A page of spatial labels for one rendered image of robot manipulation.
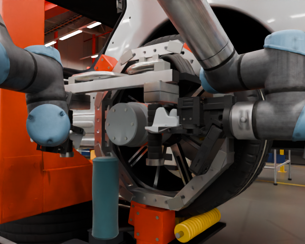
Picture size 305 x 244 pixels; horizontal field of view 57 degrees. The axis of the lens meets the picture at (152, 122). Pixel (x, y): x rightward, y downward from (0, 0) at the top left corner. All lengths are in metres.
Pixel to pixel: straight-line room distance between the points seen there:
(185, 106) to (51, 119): 0.27
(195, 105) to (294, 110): 0.19
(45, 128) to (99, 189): 0.45
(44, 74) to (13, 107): 0.55
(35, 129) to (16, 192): 0.59
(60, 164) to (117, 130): 0.43
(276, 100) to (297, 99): 0.03
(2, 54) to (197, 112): 0.36
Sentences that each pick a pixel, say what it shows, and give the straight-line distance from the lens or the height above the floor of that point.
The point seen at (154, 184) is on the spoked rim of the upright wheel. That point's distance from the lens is 1.09.
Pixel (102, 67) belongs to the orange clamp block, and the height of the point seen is 1.08.
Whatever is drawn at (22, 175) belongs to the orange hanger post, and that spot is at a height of 0.67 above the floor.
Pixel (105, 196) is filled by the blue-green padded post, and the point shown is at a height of 0.62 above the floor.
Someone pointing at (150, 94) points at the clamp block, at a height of 0.92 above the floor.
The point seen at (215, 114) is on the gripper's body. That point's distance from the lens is 0.59.
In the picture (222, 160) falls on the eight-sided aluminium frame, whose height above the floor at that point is 0.75.
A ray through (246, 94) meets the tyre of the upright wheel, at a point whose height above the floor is 0.94.
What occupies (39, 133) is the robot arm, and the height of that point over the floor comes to 0.83.
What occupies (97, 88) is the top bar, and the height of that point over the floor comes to 0.96.
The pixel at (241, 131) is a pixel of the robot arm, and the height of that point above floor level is 0.83.
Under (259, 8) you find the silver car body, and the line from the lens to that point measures 1.10.
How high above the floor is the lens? 0.83
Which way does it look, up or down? 2 degrees up
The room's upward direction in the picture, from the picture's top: straight up
